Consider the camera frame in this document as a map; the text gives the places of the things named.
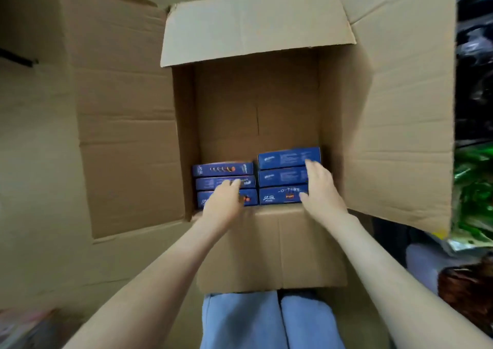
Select stack of blue boxes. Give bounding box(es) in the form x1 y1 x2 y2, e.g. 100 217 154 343
192 147 322 209

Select black plastic bags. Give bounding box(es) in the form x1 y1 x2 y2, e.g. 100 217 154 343
456 0 493 147

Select person's left forearm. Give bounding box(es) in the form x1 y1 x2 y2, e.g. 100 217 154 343
63 218 228 349

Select pale plastic bag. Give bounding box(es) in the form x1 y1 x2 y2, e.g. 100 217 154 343
404 242 464 296

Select person's right forearm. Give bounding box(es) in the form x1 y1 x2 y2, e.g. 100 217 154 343
327 212 493 349

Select pile of green packets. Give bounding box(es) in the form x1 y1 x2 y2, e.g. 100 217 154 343
447 143 493 252

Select large open cardboard box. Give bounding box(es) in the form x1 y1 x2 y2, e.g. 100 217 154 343
57 0 459 295

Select brown patterned bag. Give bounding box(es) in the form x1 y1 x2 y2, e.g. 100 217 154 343
437 254 493 338

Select blue jeans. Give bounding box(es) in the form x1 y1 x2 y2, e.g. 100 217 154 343
200 290 346 349

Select person's left hand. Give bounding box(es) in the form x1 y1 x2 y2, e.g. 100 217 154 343
201 179 245 231

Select plain closed cardboard box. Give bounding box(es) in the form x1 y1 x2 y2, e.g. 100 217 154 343
0 0 205 349

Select person's right hand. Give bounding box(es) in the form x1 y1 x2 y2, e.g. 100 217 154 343
298 159 349 229

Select pink patterned packet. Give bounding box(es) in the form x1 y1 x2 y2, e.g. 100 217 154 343
0 307 60 349

